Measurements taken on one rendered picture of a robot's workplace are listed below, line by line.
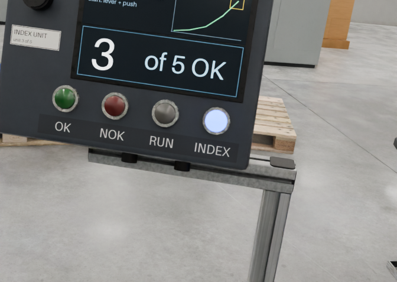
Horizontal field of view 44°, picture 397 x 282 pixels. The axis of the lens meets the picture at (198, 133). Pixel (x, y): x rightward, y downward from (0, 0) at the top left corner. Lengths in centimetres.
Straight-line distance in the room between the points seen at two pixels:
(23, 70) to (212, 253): 188
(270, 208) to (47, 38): 30
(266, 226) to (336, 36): 872
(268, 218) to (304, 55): 629
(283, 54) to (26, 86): 626
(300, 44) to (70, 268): 517
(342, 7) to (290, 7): 270
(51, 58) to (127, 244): 186
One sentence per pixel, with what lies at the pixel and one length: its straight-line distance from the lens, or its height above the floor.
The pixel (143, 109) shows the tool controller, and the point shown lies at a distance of 49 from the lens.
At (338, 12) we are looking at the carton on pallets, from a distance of 917.
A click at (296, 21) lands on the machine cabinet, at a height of 60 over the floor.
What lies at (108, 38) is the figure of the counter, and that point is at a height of 118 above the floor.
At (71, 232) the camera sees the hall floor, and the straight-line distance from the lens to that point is 240.
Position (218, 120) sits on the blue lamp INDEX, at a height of 112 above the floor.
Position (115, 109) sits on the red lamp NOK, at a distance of 48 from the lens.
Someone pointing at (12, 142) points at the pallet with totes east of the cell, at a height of 2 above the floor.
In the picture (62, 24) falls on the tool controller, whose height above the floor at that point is 118.
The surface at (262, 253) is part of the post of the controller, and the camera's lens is 60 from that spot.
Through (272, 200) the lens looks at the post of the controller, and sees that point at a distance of 57.
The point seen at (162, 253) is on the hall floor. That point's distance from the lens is 228.
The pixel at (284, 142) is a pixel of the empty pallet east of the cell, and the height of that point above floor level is 9.
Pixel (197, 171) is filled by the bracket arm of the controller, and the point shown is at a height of 103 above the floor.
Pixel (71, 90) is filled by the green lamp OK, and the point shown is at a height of 113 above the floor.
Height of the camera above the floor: 126
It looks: 20 degrees down
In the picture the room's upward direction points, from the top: 7 degrees clockwise
